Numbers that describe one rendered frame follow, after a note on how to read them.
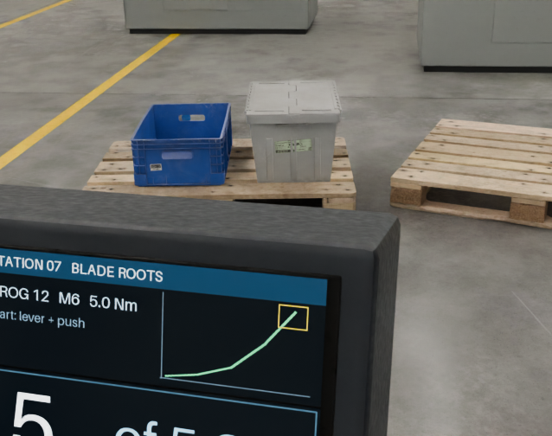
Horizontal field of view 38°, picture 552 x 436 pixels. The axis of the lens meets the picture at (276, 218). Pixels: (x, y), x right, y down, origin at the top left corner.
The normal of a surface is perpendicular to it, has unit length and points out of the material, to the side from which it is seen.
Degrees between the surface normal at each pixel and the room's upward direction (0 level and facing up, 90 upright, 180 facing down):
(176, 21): 90
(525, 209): 88
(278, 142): 95
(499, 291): 0
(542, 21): 90
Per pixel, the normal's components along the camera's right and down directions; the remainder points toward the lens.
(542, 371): -0.02, -0.92
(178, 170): -0.01, 0.39
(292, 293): -0.24, 0.14
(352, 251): -0.21, -0.25
